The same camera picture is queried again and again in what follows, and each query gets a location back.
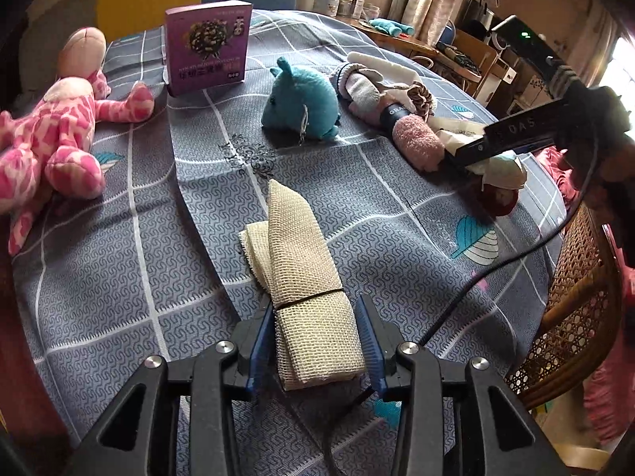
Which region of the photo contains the beige knitted cloth roll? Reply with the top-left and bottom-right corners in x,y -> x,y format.
239,179 -> 365,390

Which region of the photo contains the pink towel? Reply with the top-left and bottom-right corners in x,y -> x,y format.
380,103 -> 445,172

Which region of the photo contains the white grey sock bundle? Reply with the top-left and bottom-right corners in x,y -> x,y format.
329,52 -> 437,128

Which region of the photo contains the white tin can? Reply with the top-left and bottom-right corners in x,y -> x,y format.
312,0 -> 341,17

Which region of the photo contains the blue dolphin plush toy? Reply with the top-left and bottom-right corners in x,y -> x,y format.
262,57 -> 340,143

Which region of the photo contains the pink giraffe plush toy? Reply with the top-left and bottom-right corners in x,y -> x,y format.
1,27 -> 154,256

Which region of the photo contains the red fuzzy sock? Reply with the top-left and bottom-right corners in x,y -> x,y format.
478,184 -> 519,217

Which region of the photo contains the teal cloth on desk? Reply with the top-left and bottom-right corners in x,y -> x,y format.
368,18 -> 414,38

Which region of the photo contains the purple printed box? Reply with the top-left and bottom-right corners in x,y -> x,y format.
164,0 -> 253,97

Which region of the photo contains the black cable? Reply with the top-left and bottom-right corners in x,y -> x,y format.
321,122 -> 602,476

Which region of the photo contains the wicker chair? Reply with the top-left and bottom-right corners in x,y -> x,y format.
507,205 -> 622,409

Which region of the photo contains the wooden desk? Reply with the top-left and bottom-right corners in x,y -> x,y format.
337,17 -> 482,96

